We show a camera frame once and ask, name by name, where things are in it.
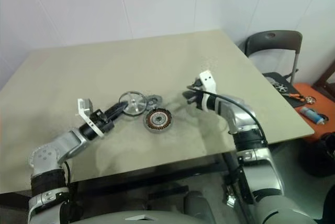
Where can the silver spoked rotor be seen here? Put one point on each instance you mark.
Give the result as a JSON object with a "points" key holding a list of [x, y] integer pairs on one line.
{"points": [[133, 102]]}

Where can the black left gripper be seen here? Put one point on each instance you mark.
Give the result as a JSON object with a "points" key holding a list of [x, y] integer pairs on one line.
{"points": [[102, 122]]}

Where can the desk with black frame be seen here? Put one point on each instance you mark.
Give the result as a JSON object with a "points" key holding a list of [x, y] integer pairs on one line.
{"points": [[325, 80]]}

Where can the black table frame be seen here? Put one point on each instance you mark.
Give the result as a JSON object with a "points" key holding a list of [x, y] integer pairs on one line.
{"points": [[157, 174]]}

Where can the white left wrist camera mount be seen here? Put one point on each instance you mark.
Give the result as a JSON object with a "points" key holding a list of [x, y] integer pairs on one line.
{"points": [[85, 106]]}

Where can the blue cylinder part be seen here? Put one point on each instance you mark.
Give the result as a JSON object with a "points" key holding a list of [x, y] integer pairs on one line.
{"points": [[312, 114]]}

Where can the grey motor housing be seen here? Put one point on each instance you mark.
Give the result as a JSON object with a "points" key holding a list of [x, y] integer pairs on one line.
{"points": [[158, 120]]}

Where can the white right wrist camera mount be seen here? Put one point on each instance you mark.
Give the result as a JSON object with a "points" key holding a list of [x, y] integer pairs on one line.
{"points": [[208, 80]]}

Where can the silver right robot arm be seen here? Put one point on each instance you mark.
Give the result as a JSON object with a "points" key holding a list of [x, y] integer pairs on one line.
{"points": [[240, 119]]}

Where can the grey folding chair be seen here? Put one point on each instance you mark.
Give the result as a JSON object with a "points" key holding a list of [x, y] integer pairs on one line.
{"points": [[272, 39]]}

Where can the silver robot torso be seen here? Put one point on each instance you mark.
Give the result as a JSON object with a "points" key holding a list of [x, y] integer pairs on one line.
{"points": [[136, 217]]}

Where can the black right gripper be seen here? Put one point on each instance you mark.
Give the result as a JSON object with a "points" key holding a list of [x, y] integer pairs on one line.
{"points": [[199, 98]]}

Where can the metal bracket clamp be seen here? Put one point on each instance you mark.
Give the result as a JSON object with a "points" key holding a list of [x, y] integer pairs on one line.
{"points": [[230, 197]]}

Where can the grey motor housing lid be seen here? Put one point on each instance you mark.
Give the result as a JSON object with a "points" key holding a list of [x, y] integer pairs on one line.
{"points": [[155, 101]]}

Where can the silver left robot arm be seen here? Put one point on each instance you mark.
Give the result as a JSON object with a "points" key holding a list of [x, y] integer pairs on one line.
{"points": [[65, 143]]}

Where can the black bag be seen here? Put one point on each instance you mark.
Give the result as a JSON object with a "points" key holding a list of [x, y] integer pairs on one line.
{"points": [[319, 156]]}

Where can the spare spoked rotor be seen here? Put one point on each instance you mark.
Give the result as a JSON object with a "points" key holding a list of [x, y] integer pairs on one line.
{"points": [[280, 88]]}

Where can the orange stool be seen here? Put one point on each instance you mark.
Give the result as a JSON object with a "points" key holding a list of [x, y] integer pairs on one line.
{"points": [[311, 111]]}

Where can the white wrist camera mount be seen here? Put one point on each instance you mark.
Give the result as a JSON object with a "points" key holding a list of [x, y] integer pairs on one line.
{"points": [[208, 80], [85, 106]]}

